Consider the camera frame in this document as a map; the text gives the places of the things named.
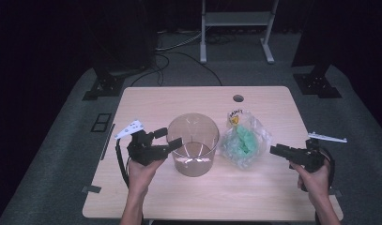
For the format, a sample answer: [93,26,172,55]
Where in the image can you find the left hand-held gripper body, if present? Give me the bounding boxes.
[114,119,170,167]

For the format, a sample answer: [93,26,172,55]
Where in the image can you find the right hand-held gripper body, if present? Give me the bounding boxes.
[288,131,348,173]

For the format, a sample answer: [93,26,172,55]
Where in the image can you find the transparent grey plastic bin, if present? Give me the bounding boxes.
[166,112,221,178]

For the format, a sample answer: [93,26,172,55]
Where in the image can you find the clear plastic bag green contents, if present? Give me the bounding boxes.
[219,108,273,170]

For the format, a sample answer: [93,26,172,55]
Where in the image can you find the person's left hand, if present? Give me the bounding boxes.
[128,157,166,197]

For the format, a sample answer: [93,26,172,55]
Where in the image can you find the person's right hand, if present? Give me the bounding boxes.
[288,158,332,202]

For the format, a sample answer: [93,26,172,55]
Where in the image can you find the black stand with base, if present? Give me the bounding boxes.
[82,0,159,102]
[291,0,344,99]

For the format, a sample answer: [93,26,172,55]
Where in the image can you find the white metal stand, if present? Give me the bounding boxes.
[199,0,280,66]

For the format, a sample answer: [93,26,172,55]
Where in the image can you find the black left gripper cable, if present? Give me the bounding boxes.
[115,138,132,189]

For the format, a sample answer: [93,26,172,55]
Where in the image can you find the black floor socket frame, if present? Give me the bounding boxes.
[90,112,113,133]

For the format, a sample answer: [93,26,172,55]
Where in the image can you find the black floor cable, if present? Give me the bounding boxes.
[130,51,224,87]

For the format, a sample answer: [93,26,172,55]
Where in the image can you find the grey floor cable bundle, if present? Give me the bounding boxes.
[155,28,206,53]

